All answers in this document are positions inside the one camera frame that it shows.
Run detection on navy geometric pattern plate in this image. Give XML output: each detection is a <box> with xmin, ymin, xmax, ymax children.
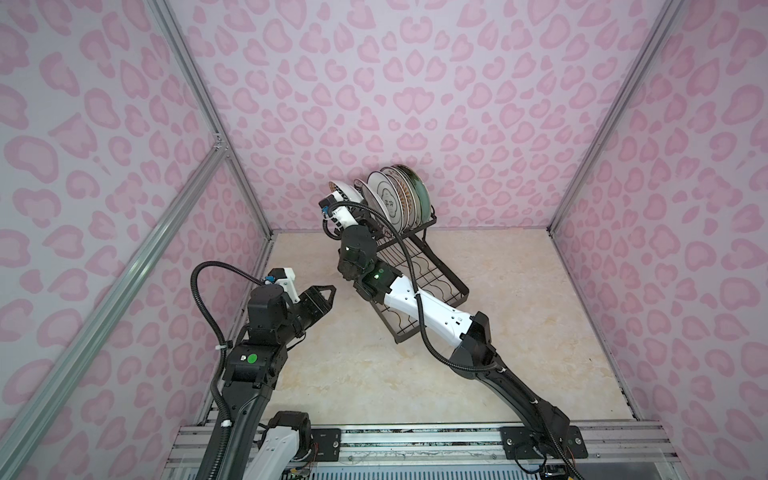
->
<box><xmin>328</xmin><ymin>181</ymin><xmax>364</xmax><ymax>203</ymax></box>

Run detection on black wire dish rack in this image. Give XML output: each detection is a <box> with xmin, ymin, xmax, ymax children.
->
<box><xmin>371</xmin><ymin>209</ymin><xmax>470</xmax><ymax>344</ymax></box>

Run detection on white plate dark lettered rim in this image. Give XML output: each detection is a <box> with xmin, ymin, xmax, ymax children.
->
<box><xmin>353</xmin><ymin>179</ymin><xmax>380</xmax><ymax>212</ymax></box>

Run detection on white plate blue clover outline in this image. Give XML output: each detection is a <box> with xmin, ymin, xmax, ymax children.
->
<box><xmin>367</xmin><ymin>171</ymin><xmax>404</xmax><ymax>232</ymax></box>

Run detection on large orange sunburst plate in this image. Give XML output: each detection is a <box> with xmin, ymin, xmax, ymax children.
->
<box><xmin>383</xmin><ymin>166</ymin><xmax>420</xmax><ymax>230</ymax></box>

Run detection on cream plate red berries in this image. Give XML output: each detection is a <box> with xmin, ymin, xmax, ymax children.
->
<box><xmin>396</xmin><ymin>164</ymin><xmax>423</xmax><ymax>226</ymax></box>

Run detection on teal plate with flower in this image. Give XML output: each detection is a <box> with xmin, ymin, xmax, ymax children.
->
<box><xmin>410</xmin><ymin>171</ymin><xmax>432</xmax><ymax>223</ymax></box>

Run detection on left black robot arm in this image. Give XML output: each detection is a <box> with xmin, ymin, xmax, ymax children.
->
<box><xmin>196</xmin><ymin>284</ymin><xmax>336</xmax><ymax>479</ymax></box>

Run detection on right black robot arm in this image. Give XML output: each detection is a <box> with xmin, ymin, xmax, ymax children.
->
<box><xmin>338</xmin><ymin>226</ymin><xmax>588</xmax><ymax>461</ymax></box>

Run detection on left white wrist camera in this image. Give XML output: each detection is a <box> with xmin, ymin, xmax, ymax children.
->
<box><xmin>264</xmin><ymin>267</ymin><xmax>299</xmax><ymax>304</ymax></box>

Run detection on right black corrugated cable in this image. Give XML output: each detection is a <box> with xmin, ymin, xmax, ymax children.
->
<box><xmin>322</xmin><ymin>200</ymin><xmax>586</xmax><ymax>480</ymax></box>

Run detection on black corrugated cable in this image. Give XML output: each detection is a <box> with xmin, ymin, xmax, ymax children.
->
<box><xmin>190</xmin><ymin>260</ymin><xmax>266</xmax><ymax>480</ymax></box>
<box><xmin>322</xmin><ymin>200</ymin><xmax>586</xmax><ymax>480</ymax></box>

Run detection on left black corrugated cable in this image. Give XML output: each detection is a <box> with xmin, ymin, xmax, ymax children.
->
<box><xmin>190</xmin><ymin>260</ymin><xmax>266</xmax><ymax>480</ymax></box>

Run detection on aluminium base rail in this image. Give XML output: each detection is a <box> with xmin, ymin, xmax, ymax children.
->
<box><xmin>161</xmin><ymin>419</ymin><xmax>691</xmax><ymax>480</ymax></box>

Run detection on left aluminium wall frame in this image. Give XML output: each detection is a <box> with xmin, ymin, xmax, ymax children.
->
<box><xmin>1</xmin><ymin>1</ymin><xmax>266</xmax><ymax>479</ymax></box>

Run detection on right aluminium corner post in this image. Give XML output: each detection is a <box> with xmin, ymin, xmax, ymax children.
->
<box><xmin>547</xmin><ymin>0</ymin><xmax>687</xmax><ymax>238</ymax></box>

